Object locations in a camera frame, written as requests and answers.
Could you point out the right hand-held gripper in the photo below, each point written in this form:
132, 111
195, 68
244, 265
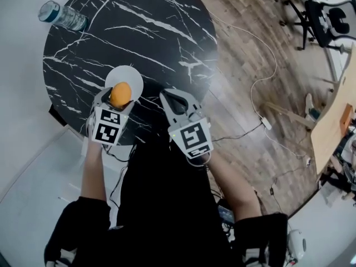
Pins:
193, 136

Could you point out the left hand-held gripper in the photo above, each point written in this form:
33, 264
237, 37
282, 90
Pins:
107, 126

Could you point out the orange egg-shaped fruit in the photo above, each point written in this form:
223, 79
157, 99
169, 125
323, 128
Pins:
121, 94

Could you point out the small white plate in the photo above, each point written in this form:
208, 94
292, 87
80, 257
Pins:
123, 75

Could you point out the person's right forearm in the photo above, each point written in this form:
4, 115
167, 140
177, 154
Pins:
236, 193

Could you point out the person's left forearm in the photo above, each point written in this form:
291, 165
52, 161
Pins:
93, 174

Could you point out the round black marble table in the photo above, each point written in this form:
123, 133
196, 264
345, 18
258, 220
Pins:
144, 46

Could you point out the white power strip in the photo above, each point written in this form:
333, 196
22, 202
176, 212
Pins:
266, 123

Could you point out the clear water bottle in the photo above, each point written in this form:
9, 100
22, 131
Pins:
66, 17

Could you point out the person's black clothing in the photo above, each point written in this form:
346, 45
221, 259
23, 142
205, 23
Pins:
167, 218

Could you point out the small screen device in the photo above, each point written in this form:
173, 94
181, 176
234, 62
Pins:
226, 214

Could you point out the light wooden table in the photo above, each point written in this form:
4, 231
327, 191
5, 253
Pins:
331, 138

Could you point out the orange box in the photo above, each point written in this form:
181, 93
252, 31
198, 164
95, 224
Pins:
346, 118

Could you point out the black grey-framed office chair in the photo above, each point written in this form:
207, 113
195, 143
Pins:
325, 24

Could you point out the small white device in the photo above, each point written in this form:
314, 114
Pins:
324, 21

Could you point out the white rounded appliance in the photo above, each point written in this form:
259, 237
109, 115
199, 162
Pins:
297, 245

